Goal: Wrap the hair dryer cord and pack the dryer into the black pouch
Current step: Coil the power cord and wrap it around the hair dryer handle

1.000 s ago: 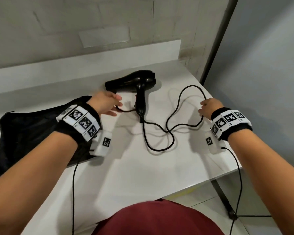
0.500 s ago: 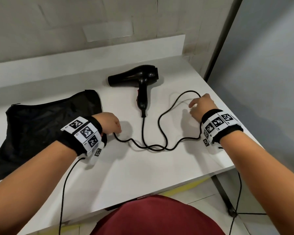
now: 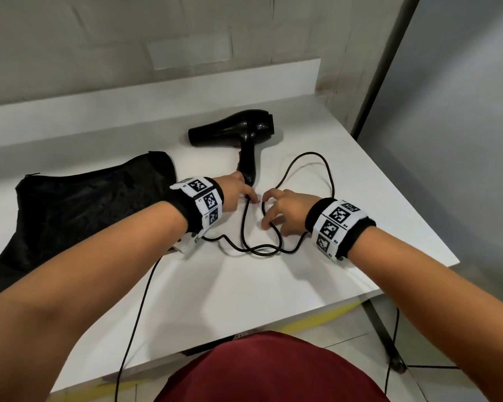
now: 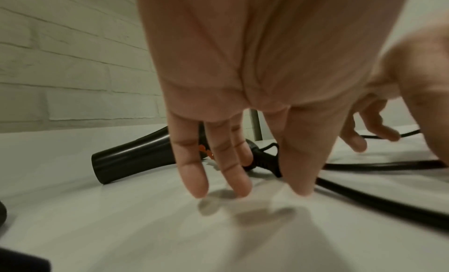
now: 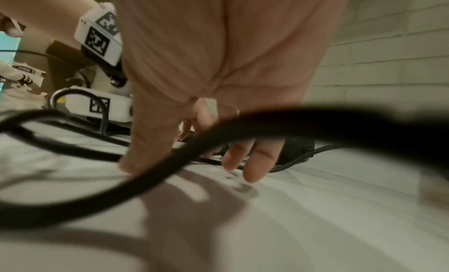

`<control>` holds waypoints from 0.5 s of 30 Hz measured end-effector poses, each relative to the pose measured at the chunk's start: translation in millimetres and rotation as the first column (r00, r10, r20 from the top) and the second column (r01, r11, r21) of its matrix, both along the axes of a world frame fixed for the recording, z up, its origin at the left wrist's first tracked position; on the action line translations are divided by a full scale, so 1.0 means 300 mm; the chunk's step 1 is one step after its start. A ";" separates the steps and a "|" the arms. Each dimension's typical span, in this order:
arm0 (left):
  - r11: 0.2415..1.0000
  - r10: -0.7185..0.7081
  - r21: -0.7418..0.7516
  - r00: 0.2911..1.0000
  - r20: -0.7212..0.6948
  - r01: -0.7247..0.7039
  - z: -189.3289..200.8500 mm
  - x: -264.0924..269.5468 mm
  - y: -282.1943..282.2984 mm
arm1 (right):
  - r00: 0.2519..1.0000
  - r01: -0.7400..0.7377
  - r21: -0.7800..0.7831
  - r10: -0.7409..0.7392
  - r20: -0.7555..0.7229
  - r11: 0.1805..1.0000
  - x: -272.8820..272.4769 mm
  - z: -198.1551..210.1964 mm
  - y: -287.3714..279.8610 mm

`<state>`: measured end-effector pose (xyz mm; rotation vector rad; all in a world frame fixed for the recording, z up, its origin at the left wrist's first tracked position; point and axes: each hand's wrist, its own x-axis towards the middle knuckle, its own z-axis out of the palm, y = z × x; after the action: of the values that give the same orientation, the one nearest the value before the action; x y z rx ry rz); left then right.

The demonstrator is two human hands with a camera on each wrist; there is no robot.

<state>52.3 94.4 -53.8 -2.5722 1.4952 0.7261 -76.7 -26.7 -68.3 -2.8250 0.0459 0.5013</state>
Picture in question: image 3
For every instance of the person's right forearm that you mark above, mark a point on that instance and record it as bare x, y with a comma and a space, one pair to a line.
436, 297

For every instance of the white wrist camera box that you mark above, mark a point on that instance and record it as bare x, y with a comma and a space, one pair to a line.
188, 243

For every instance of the person's left hand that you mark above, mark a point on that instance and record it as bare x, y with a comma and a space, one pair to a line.
232, 190

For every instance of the person's left forearm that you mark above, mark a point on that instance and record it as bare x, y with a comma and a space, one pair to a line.
88, 297

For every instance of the black table leg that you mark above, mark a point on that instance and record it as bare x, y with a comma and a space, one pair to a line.
379, 330

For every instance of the person's right hand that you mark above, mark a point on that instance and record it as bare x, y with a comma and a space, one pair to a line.
295, 211

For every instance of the dark corner post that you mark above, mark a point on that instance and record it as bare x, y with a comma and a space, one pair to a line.
385, 66

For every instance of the black wristband with marker tiles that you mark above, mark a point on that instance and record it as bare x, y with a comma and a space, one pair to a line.
339, 223
205, 200

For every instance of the black hair dryer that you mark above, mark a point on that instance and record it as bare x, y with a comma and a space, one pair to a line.
234, 125

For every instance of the person's dark red clothing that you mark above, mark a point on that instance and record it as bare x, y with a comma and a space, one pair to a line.
268, 372

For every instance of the black fabric pouch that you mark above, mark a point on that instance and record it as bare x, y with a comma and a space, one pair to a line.
67, 213

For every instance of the yellow floor tape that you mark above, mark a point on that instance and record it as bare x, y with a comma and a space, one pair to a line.
318, 318

